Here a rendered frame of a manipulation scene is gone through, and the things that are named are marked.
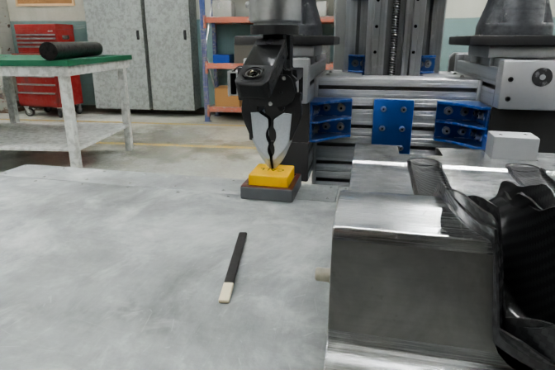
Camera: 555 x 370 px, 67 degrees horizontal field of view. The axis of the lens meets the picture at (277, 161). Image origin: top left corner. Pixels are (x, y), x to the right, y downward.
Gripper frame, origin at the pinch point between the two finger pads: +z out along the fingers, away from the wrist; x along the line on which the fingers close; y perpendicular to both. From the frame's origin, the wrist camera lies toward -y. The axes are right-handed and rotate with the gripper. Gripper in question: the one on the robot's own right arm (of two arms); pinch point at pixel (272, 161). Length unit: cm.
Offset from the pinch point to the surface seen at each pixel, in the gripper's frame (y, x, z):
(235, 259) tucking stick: -22.1, -1.2, 4.6
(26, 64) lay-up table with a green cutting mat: 190, 217, -2
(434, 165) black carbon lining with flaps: -10.1, -22.1, -3.8
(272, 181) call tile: -3.0, -0.9, 2.1
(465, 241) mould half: -39.2, -19.2, -8.1
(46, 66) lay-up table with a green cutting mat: 194, 205, -1
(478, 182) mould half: -15.0, -25.8, -3.6
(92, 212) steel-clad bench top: -13.3, 22.3, 5.0
